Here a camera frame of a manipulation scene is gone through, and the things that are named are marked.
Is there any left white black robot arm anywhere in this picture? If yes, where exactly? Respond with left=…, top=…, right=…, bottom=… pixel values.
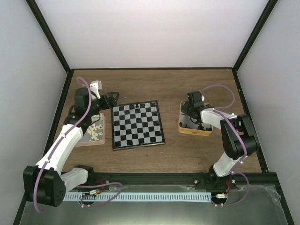
left=23, top=88, right=120, bottom=207

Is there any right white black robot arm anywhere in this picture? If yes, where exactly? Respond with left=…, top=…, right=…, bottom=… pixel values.
left=179, top=91, right=260, bottom=189

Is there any pile of black chess pieces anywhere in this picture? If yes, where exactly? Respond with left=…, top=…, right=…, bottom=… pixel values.
left=180, top=117, right=212, bottom=131

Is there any pile of white chess pieces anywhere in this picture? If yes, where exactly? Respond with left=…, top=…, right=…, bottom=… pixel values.
left=87, top=124, right=104, bottom=142

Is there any yellow metal tin box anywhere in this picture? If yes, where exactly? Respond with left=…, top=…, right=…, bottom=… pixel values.
left=178, top=109, right=213, bottom=136

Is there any pink tray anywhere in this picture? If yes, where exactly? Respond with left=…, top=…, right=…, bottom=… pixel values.
left=75, top=113, right=105, bottom=147

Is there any black grey chessboard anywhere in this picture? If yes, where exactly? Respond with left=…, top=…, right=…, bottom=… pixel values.
left=111, top=100, right=165, bottom=151

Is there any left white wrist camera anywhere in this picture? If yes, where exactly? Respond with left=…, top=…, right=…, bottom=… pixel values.
left=90, top=80, right=102, bottom=99

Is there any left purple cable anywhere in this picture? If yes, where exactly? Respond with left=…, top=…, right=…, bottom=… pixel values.
left=34, top=76, right=124, bottom=213

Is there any purple cable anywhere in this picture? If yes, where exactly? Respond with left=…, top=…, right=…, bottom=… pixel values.
left=200, top=84, right=250, bottom=207
left=34, top=76, right=124, bottom=213

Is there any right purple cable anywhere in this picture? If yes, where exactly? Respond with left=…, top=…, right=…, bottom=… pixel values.
left=200, top=84, right=250, bottom=207

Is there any black aluminium mounting rail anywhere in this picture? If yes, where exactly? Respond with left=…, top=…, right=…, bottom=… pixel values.
left=93, top=172, right=279, bottom=189

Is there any light blue slotted cable duct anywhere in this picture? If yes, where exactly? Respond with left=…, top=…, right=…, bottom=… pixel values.
left=63, top=192, right=211, bottom=203

